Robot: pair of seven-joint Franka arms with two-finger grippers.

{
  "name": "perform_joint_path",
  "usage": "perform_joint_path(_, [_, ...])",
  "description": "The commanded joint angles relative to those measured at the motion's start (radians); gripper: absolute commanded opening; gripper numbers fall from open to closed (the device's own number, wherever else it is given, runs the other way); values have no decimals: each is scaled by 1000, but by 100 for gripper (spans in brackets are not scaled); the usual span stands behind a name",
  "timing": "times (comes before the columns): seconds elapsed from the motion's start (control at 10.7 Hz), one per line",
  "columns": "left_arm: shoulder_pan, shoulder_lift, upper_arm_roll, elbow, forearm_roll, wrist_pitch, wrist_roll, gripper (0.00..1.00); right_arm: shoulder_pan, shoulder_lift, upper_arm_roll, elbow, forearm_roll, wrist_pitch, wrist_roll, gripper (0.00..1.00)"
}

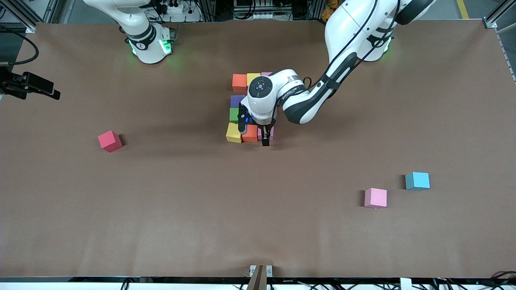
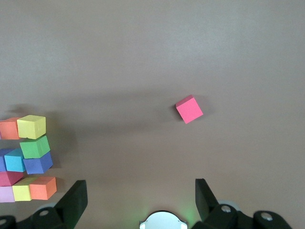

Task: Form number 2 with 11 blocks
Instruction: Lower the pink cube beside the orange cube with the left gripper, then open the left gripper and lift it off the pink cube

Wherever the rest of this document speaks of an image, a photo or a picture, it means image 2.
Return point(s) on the yellow foam cube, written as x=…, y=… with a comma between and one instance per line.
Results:
x=22, y=192
x=31, y=126

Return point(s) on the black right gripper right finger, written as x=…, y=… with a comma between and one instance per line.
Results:
x=209, y=207

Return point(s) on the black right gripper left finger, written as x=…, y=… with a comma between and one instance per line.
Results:
x=69, y=207

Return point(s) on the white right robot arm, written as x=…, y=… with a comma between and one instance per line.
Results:
x=163, y=220

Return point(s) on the dark purple foam cube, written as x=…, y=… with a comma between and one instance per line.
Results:
x=38, y=164

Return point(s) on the crimson foam cube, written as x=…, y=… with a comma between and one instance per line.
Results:
x=9, y=178
x=190, y=111

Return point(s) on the green foam cube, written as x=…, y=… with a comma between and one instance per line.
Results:
x=35, y=148

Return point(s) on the pink foam cube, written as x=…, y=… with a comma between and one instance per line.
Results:
x=6, y=194

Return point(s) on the orange foam cube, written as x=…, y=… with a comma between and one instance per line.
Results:
x=43, y=189
x=9, y=128

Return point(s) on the brown table cover sheet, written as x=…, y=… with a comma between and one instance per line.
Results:
x=152, y=59

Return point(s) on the blue foam cube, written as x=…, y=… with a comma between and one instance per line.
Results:
x=14, y=161

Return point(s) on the light purple foam cube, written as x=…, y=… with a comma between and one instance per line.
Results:
x=2, y=159

